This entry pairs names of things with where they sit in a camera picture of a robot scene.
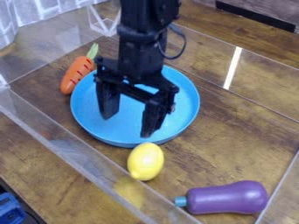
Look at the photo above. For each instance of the yellow toy lemon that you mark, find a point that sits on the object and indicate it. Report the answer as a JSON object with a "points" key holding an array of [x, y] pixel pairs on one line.
{"points": [[145, 161]]}

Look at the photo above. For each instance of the clear acrylic enclosure wall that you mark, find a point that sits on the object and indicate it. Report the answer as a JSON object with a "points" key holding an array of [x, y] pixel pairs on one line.
{"points": [[70, 177]]}

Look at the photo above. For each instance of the purple toy eggplant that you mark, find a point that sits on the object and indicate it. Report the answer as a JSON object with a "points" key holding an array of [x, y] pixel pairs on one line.
{"points": [[243, 197]]}

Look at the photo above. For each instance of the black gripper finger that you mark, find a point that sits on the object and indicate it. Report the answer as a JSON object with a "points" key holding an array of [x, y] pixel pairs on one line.
{"points": [[156, 108], [108, 99]]}

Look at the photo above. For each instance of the blue object at corner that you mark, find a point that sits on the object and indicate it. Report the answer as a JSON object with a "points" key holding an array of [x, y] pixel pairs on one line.
{"points": [[12, 213]]}

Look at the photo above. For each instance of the orange toy carrot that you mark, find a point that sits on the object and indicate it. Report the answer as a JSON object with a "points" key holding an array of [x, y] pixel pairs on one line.
{"points": [[80, 68]]}

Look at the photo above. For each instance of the blue round tray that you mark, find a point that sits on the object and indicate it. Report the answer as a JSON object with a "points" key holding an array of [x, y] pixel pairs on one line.
{"points": [[120, 130]]}

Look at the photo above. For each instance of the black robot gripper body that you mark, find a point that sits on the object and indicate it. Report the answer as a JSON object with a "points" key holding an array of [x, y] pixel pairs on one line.
{"points": [[136, 71]]}

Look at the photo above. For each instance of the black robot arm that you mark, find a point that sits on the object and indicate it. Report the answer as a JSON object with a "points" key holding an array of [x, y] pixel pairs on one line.
{"points": [[145, 15]]}

